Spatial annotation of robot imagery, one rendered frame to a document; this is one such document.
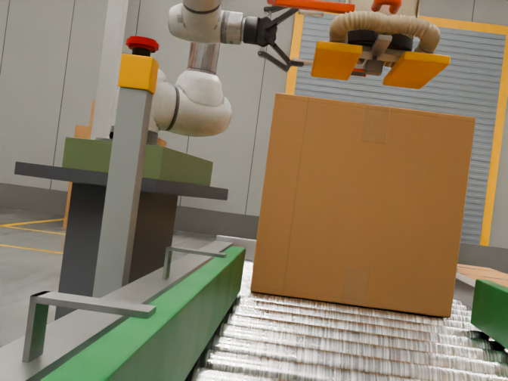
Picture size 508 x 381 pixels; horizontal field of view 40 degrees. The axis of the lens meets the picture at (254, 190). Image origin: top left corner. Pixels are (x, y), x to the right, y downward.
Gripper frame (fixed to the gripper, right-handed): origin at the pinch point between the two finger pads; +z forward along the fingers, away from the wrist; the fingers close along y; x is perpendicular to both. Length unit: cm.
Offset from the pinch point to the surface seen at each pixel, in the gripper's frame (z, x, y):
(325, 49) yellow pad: 1.8, 43.4, 11.7
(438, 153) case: 26, 56, 32
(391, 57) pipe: 18.1, 28.1, 8.4
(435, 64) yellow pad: 26, 42, 12
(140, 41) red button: -37, 51, 16
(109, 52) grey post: -146, -318, -41
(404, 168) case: 20, 56, 36
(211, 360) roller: -8, 114, 64
